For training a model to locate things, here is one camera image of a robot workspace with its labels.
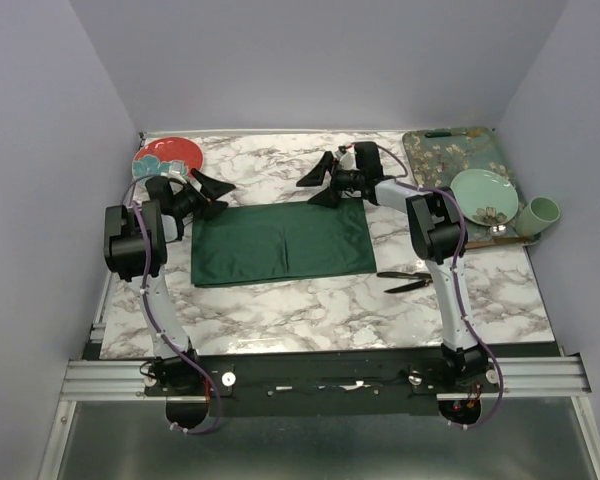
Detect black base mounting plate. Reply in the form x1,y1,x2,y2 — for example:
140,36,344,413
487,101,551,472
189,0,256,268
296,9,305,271
139,347,498,424

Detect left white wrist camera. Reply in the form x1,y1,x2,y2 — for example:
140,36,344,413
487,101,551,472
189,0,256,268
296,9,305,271
161,160,188,181

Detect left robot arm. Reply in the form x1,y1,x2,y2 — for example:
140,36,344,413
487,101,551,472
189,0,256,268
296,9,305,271
104,168,236,395

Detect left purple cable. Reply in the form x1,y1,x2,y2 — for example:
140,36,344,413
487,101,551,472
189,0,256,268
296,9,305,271
122,174,224,437

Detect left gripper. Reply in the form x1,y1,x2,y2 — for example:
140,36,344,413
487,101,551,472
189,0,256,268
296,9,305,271
171,168,234,221

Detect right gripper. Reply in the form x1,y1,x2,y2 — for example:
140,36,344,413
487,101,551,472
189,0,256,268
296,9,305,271
297,152,364,210

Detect light green plate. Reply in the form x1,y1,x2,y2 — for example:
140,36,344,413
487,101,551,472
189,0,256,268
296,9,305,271
450,169,519,226

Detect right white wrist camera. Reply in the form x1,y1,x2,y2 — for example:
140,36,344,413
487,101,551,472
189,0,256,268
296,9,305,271
334,144,356,170

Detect aluminium frame rail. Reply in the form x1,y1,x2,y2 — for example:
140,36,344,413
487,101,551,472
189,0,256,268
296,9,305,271
60,357,591,401

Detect red plate with blue flower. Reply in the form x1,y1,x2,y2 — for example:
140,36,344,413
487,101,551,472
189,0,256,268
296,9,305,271
131,136,204,179

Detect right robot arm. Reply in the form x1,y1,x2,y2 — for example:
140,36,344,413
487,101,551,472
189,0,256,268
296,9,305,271
296,141,489,392

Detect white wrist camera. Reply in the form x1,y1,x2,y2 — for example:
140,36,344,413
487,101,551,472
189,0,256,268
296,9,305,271
334,144,356,170
161,160,188,181

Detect light green cup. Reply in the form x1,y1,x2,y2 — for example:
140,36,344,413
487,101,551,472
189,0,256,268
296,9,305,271
515,197,561,237

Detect dark green cloth napkin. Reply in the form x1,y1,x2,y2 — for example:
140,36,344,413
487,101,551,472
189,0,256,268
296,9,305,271
191,198,377,288

